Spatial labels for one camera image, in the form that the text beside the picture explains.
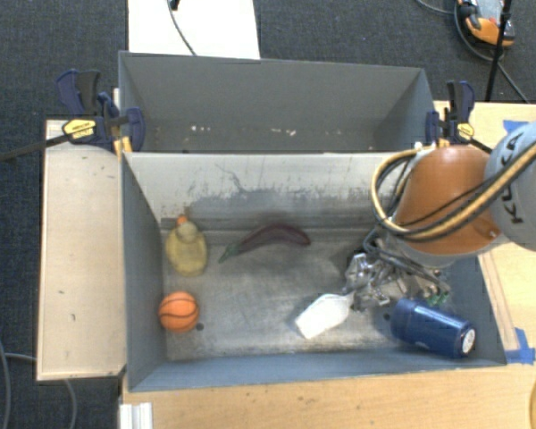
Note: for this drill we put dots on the white plastic bottle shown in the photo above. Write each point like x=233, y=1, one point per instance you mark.
x=321, y=317

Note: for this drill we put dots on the blue can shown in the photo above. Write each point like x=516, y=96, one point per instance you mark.
x=429, y=326

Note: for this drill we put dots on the purple toy eggplant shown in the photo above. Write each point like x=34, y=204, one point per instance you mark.
x=272, y=236

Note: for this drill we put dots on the grey metal bin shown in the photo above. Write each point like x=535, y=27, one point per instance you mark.
x=259, y=284

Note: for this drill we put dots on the pale wood flat board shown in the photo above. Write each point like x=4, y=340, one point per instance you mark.
x=82, y=262

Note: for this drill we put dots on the orange toy basketball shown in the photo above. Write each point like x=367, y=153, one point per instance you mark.
x=178, y=312

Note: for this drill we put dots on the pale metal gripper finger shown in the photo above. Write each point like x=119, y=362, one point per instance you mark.
x=370, y=301
x=362, y=271

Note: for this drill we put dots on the yellow bottle with orange cap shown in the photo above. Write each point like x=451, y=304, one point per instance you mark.
x=186, y=253

